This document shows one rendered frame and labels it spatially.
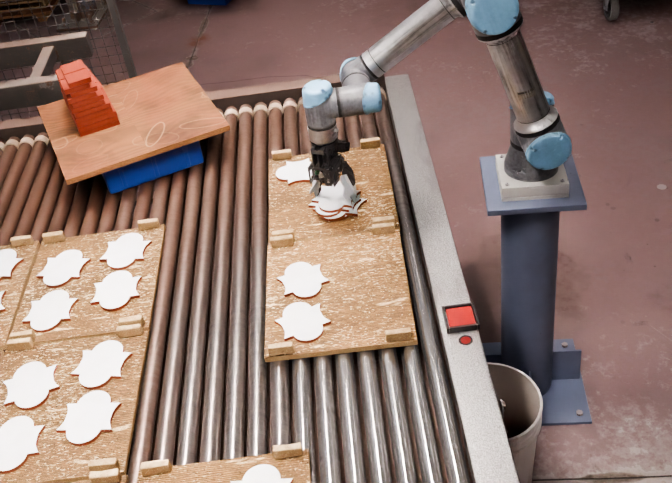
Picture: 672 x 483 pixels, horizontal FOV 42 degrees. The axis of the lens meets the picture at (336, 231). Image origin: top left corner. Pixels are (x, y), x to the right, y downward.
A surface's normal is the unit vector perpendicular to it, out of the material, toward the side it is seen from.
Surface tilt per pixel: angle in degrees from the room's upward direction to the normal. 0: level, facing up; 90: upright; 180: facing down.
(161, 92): 0
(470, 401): 0
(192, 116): 0
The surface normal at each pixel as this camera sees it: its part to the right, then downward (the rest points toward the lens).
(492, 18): 0.00, 0.47
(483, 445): -0.12, -0.78
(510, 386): -0.53, 0.53
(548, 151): 0.11, 0.66
